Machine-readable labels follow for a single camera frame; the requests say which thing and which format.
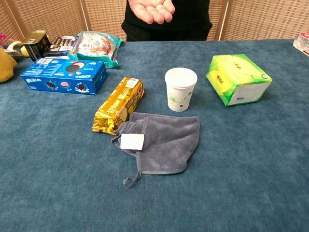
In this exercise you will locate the blue Oreo cookie box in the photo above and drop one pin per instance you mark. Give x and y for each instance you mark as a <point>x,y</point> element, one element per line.
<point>65,75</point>

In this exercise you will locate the grey microfibre cloth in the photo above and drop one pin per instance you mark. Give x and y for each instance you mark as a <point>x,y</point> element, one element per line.
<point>166,145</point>

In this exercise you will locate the teal white snack bag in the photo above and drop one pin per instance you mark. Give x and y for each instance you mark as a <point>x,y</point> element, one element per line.
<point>96,47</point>

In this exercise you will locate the white paper cup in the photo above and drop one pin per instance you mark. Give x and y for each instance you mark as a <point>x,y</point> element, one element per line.
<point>179,89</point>

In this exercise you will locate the yellow plush toy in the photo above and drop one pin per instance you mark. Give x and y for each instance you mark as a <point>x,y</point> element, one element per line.
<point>6,66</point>

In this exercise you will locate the dark purple snack box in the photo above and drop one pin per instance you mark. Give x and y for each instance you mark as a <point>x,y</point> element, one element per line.
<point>61,44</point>

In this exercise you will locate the green tissue pack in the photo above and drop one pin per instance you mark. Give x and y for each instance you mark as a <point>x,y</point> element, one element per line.
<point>237,77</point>

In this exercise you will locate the woven rattan folding screen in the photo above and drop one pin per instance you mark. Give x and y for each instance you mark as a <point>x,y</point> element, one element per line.
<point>263,19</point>

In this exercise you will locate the white red carton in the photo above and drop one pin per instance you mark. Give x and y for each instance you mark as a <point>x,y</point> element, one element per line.
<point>301,43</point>

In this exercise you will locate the black gold tin can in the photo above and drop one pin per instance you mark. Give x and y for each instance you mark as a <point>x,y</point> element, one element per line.
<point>36,44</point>

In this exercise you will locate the gold foil biscuit pack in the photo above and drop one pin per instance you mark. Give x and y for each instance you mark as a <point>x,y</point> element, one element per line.
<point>118,108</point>

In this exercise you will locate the person in black clothes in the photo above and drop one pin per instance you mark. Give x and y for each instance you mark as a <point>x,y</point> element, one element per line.
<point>188,21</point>

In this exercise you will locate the blue velvet tablecloth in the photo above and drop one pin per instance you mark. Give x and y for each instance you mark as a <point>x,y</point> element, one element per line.
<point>217,157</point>

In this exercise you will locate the person's open bare hand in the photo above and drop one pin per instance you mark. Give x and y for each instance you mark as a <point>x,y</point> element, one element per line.
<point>154,9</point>

